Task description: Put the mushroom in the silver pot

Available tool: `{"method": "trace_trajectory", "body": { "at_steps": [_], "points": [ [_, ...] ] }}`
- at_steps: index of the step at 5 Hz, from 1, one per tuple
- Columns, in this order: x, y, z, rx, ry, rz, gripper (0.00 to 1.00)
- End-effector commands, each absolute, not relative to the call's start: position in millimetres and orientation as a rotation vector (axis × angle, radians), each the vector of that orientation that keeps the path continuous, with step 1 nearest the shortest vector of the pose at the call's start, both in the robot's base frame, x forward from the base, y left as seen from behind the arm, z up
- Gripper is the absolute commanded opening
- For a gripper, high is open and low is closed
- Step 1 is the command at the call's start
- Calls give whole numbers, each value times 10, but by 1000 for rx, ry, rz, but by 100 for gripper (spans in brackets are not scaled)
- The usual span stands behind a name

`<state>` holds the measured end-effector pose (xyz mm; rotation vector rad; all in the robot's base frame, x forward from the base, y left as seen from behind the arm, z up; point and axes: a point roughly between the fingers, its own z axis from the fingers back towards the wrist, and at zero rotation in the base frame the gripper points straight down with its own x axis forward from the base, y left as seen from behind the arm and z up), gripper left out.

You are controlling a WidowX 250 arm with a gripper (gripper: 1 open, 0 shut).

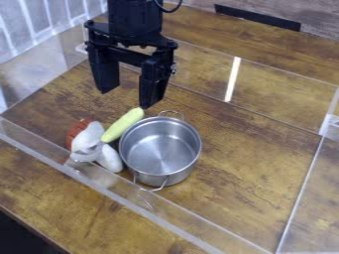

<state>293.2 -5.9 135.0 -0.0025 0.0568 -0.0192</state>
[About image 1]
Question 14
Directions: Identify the black bar on table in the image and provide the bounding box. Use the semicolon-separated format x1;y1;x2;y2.
215;4;302;32

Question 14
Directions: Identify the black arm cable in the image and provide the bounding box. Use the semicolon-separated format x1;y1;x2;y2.
152;0;184;14

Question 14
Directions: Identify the green handled metal spoon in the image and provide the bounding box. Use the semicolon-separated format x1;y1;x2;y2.
100;107;144;143

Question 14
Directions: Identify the clear acrylic enclosure wall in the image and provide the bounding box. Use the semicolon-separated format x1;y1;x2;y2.
0;0;339;254

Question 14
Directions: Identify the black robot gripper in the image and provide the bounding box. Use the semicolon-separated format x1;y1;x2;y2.
84;20;179;109

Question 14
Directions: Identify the silver metal pot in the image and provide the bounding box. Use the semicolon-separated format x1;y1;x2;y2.
119;110;203;191

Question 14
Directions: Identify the white red plush mushroom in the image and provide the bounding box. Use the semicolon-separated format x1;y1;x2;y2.
67;118;123;173

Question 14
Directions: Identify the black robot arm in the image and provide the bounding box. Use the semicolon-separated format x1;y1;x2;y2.
84;0;183;109

